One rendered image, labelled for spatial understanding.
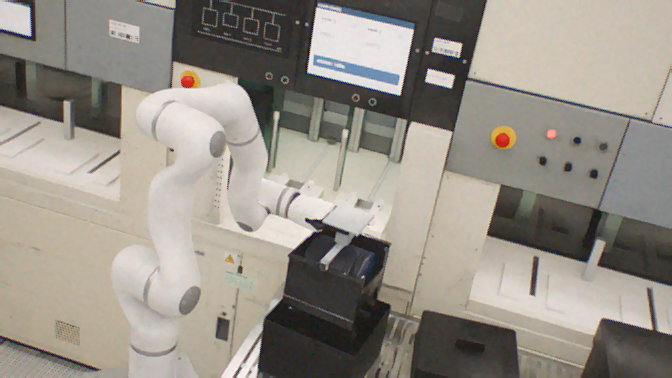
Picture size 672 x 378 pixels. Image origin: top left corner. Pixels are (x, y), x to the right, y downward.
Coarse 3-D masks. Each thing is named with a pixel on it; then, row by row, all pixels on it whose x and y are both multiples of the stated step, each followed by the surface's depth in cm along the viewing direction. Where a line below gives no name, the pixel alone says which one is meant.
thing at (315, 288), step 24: (336, 216) 199; (360, 216) 201; (312, 240) 210; (336, 240) 202; (360, 240) 213; (384, 240) 211; (288, 264) 200; (312, 264) 195; (384, 264) 211; (288, 288) 203; (312, 288) 199; (336, 288) 196; (360, 288) 194; (312, 312) 202; (336, 312) 199; (360, 312) 215
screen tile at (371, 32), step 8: (368, 24) 213; (368, 32) 214; (376, 32) 213; (384, 32) 212; (392, 32) 212; (400, 32) 211; (376, 40) 214; (384, 40) 213; (392, 40) 213; (400, 40) 212; (368, 48) 215; (400, 48) 213; (360, 56) 217; (368, 56) 216; (376, 56) 216; (384, 56) 215; (392, 56) 214; (400, 56) 214; (376, 64) 217; (384, 64) 216; (392, 64) 215; (400, 64) 215
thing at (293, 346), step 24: (288, 312) 224; (384, 312) 222; (264, 336) 208; (288, 336) 204; (312, 336) 227; (336, 336) 230; (360, 336) 229; (264, 360) 212; (288, 360) 208; (312, 360) 204; (336, 360) 201; (360, 360) 205
